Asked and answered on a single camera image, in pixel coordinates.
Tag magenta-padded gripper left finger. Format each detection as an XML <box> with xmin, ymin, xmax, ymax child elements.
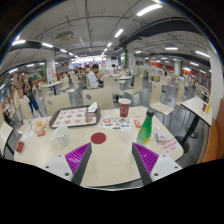
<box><xmin>44</xmin><ymin>142</ymin><xmax>93</xmax><ymax>186</ymax></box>

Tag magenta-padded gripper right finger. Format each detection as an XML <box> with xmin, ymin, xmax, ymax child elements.
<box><xmin>131</xmin><ymin>142</ymin><xmax>183</xmax><ymax>186</ymax></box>

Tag green drink bottle black cap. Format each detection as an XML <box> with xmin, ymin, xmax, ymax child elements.
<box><xmin>135</xmin><ymin>109</ymin><xmax>155</xmax><ymax>147</ymax></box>

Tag clear plastic packet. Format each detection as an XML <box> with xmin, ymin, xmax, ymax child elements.
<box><xmin>153</xmin><ymin>130</ymin><xmax>168</xmax><ymax>144</ymax></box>

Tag white card red print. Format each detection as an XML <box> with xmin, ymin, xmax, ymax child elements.
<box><xmin>159</xmin><ymin>137</ymin><xmax>181</xmax><ymax>155</ymax></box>

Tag flat round red coaster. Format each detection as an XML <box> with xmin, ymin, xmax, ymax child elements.
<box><xmin>90</xmin><ymin>131</ymin><xmax>107</xmax><ymax>145</ymax></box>

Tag brown food tray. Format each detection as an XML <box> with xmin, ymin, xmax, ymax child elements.
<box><xmin>48</xmin><ymin>104</ymin><xmax>102</xmax><ymax>129</ymax></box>

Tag colourful sticker sheet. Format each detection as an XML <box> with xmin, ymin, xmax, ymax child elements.
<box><xmin>98</xmin><ymin>114</ymin><xmax>133</xmax><ymax>133</ymax></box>

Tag clear bag with fries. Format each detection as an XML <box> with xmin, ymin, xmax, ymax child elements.
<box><xmin>29</xmin><ymin>116</ymin><xmax>50</xmax><ymax>134</ymax></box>

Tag white paper napkin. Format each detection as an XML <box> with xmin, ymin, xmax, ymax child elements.
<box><xmin>86</xmin><ymin>101</ymin><xmax>99</xmax><ymax>113</ymax></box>

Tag red paper cup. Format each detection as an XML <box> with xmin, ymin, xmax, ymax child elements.
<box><xmin>117</xmin><ymin>97</ymin><xmax>132</xmax><ymax>118</ymax></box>

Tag white paper receipt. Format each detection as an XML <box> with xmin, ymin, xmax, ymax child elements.
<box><xmin>19</xmin><ymin>130</ymin><xmax>35</xmax><ymax>142</ymax></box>

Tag small red box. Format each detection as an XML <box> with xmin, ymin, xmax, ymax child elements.
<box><xmin>15</xmin><ymin>141</ymin><xmax>26</xmax><ymax>154</ymax></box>

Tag beige chair round hole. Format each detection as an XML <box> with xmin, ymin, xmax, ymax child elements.
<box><xmin>81</xmin><ymin>86</ymin><xmax>115</xmax><ymax>111</ymax></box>
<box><xmin>44</xmin><ymin>92</ymin><xmax>72</xmax><ymax>117</ymax></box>

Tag beige table black leg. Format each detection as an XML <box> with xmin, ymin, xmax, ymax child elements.
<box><xmin>179</xmin><ymin>96</ymin><xmax>213</xmax><ymax>148</ymax></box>

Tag far beige chairs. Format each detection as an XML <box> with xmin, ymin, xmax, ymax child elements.
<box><xmin>133</xmin><ymin>64</ymin><xmax>209</xmax><ymax>101</ymax></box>

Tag ceiling air conditioner unit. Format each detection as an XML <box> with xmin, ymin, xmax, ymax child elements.
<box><xmin>54</xmin><ymin>30</ymin><xmax>75</xmax><ymax>42</ymax></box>

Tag ceiling lights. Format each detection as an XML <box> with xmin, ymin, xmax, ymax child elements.
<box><xmin>8</xmin><ymin>3</ymin><xmax>211</xmax><ymax>73</ymax></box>

